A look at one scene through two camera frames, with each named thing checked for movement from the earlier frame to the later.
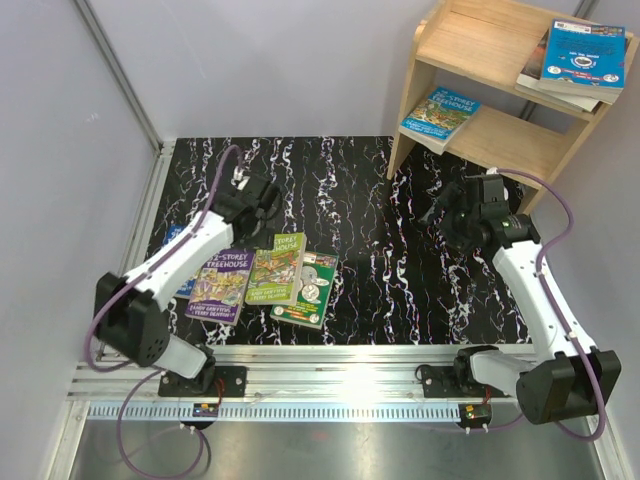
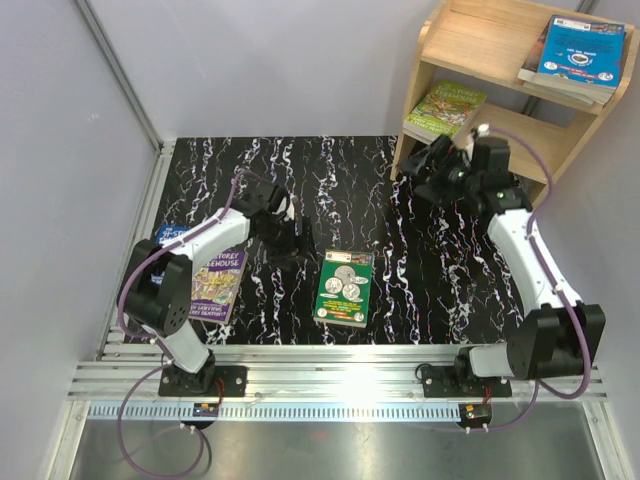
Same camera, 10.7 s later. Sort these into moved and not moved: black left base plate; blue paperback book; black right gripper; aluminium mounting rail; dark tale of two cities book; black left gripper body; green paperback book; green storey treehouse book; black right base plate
Moved: dark tale of two cities book; black right gripper; black left gripper body; green storey treehouse book; green paperback book
Not moved: aluminium mounting rail; blue paperback book; black right base plate; black left base plate
